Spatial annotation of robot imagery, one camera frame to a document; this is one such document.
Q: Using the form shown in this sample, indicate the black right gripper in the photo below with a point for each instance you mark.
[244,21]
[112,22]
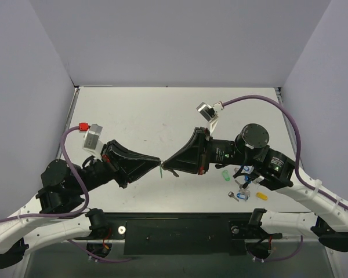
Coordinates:
[203,151]

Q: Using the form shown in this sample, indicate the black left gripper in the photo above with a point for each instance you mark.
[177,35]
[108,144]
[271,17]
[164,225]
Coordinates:
[113,163]

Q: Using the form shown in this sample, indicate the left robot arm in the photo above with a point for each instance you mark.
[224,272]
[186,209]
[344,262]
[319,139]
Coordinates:
[56,212]

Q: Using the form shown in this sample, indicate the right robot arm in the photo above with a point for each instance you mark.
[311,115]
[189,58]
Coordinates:
[327,219]

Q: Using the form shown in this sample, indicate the silver key cluster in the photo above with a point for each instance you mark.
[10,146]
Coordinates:
[243,188]

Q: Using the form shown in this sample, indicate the blue tag key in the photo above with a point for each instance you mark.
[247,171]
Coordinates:
[244,195]

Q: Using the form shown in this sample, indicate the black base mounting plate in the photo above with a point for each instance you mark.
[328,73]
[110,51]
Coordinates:
[180,233]

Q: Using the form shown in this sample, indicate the yellow key tag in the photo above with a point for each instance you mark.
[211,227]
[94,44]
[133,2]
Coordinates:
[261,196]

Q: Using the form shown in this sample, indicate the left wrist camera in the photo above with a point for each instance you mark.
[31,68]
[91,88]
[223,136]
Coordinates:
[91,140]

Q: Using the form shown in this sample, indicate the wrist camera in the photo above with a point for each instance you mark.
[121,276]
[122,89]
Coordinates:
[91,140]
[211,114]

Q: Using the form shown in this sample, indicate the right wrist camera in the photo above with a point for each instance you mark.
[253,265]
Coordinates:
[211,114]

